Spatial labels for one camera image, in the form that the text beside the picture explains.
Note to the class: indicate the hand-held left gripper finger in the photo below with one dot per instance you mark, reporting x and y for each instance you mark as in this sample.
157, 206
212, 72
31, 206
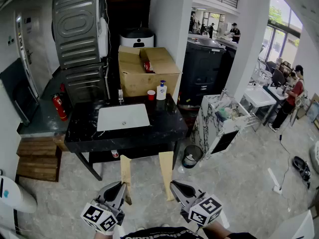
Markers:
123, 193
106, 188

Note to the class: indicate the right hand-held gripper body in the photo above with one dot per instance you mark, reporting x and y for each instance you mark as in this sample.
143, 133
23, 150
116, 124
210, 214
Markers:
205, 210

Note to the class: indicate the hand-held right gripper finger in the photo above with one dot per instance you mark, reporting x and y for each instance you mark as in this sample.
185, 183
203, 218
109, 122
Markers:
175, 194
197, 187

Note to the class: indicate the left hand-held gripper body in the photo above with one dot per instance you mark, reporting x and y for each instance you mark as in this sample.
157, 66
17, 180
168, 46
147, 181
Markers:
99, 216

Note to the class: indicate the person's left forearm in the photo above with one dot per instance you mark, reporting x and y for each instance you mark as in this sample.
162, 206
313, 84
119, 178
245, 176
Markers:
99, 236

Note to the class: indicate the person's right forearm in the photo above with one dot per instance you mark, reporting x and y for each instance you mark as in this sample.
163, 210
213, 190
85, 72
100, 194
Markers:
214, 231

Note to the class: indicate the black mesh trash bin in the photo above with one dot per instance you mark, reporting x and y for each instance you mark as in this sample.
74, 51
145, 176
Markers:
192, 155

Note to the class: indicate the red and white can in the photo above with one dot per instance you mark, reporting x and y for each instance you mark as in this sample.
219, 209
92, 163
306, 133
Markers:
114, 154

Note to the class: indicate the person's black shirt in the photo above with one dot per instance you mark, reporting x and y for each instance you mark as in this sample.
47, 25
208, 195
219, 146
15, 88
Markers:
162, 234

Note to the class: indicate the white marble cabinet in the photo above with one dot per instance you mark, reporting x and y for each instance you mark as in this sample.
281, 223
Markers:
209, 123

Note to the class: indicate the black marble vanity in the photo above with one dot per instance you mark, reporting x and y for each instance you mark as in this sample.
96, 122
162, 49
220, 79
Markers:
164, 126

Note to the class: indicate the wooden steps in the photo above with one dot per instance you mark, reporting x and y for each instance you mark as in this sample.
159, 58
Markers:
37, 163

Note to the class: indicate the white sink basin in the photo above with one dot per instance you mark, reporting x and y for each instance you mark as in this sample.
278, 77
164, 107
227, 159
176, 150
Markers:
122, 116

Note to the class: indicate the white power strip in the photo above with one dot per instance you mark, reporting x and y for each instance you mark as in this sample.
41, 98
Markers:
275, 183

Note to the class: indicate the white cylinder appliance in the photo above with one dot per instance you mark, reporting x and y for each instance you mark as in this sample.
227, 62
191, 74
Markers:
17, 195

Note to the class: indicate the white panel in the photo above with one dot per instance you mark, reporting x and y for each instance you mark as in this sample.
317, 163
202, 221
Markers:
296, 228

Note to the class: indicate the red fire extinguisher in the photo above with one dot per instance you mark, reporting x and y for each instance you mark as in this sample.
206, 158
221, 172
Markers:
60, 107

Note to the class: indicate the chrome faucet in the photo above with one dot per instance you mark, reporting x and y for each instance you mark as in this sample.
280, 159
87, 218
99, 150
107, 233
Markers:
120, 96

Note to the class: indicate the white soap pump bottle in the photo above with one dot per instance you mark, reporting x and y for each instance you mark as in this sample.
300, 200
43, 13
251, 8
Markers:
161, 93

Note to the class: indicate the red plastic cup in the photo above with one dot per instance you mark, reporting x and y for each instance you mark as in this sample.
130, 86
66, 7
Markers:
151, 95

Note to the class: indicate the black bag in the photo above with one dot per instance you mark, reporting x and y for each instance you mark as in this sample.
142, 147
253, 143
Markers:
301, 168

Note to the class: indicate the dark grey washing machine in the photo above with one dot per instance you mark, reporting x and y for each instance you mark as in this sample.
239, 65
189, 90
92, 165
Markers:
84, 83

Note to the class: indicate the white sink stand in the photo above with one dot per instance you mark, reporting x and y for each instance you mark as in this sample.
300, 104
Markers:
258, 98

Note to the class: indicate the brown cardboard box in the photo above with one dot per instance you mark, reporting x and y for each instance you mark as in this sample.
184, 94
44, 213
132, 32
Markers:
139, 81

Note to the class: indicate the tall black cabinet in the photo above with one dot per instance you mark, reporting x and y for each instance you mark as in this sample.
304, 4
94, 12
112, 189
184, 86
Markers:
202, 68

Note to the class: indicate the red snack packet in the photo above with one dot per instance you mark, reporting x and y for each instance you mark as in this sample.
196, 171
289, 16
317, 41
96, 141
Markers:
148, 66

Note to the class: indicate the white and black appliance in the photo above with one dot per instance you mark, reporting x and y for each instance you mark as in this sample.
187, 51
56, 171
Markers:
137, 38

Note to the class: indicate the grey door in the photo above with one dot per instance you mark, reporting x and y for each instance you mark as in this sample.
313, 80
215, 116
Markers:
35, 48

